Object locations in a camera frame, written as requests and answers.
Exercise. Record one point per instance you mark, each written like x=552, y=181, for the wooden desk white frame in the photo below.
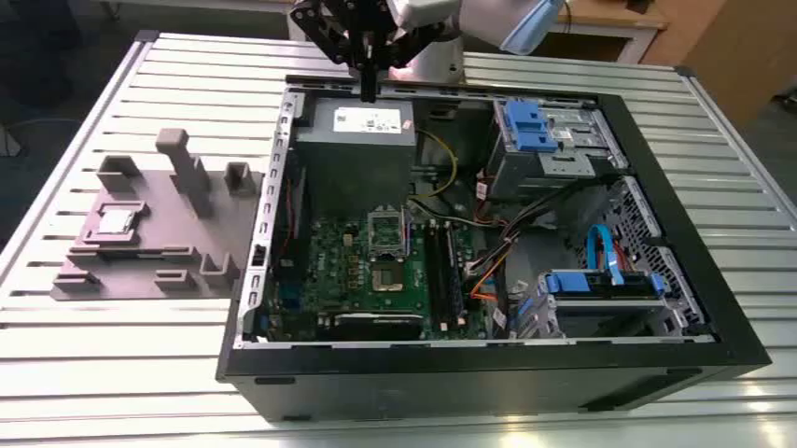
x=641, y=21

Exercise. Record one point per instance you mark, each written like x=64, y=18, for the black RAM slot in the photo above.
x=444, y=270
x=452, y=270
x=436, y=270

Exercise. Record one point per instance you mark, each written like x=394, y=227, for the silver square CPU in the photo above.
x=114, y=222

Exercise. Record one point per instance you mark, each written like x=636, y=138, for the brown wooden cabinet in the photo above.
x=735, y=56

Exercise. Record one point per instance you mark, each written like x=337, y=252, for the hard disk in blue carrier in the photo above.
x=569, y=282

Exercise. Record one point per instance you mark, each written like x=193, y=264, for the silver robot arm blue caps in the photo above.
x=436, y=56

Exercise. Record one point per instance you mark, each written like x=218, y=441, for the green RAM stick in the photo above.
x=134, y=256

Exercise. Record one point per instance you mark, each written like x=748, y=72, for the blue plastic drive carrier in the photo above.
x=529, y=116

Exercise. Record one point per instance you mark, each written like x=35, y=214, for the black graphics card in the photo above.
x=374, y=329

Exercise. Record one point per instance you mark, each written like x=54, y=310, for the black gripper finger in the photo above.
x=405, y=46
x=323, y=37

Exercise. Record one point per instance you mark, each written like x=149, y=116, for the metal disk bay cage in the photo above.
x=548, y=322

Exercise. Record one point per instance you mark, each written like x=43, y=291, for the grey plastic parts rack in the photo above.
x=155, y=224

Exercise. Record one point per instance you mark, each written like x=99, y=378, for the black open PC case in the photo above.
x=436, y=373

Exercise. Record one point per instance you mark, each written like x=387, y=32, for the grey power supply unit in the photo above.
x=361, y=177

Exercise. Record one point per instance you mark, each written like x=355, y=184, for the metal drive cage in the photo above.
x=564, y=163

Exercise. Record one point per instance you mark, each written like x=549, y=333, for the CPU socket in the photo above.
x=389, y=279

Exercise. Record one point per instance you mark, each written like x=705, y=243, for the green motherboard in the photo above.
x=337, y=280

